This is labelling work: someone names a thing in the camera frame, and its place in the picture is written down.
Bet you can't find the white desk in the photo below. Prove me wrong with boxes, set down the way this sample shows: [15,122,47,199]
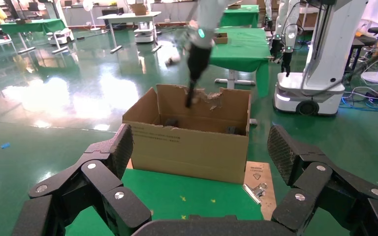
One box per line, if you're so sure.
[97,11,162,55]

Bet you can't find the large open cardboard carton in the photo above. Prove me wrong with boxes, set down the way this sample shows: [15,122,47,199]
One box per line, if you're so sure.
[122,84,252,185]

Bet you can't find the green cloth covered table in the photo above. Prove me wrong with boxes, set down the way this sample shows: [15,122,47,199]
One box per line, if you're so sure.
[0,18,67,55]
[208,28,271,98]
[220,4,261,29]

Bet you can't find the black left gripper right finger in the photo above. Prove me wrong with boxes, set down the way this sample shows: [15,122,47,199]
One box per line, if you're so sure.
[267,124,378,236]

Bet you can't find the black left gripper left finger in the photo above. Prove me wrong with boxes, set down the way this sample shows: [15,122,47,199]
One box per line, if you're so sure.
[11,123,152,236]

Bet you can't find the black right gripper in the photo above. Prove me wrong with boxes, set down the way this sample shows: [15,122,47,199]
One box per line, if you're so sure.
[184,45,213,110]

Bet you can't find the white robot arm black gripper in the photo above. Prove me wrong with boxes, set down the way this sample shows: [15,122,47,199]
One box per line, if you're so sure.
[280,0,302,77]
[264,0,283,61]

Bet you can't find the green table cloth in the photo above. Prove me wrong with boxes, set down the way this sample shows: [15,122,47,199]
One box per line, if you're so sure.
[65,168,265,236]

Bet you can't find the silver binder clip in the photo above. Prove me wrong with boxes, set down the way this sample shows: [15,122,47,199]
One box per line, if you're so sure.
[243,183,269,205]

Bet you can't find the white wheeled robot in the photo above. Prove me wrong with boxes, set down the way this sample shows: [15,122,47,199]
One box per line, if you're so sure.
[273,0,369,117]

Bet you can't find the black foam block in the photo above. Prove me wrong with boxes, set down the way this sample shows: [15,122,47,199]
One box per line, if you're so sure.
[224,125,242,135]

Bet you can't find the black side table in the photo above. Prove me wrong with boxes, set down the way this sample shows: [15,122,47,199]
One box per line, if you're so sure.
[345,34,377,82]

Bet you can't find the tangled floor cables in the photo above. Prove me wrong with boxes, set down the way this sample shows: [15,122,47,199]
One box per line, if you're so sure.
[340,86,378,123]

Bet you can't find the small white robot base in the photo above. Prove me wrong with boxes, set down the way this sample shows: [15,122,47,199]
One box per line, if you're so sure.
[133,21,156,44]
[47,28,75,46]

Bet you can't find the small cardboard box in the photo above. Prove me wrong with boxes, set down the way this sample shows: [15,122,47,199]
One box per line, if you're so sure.
[213,32,229,45]

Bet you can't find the printed brown cardboard sheet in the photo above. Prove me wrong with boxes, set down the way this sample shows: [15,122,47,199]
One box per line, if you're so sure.
[244,161,277,221]

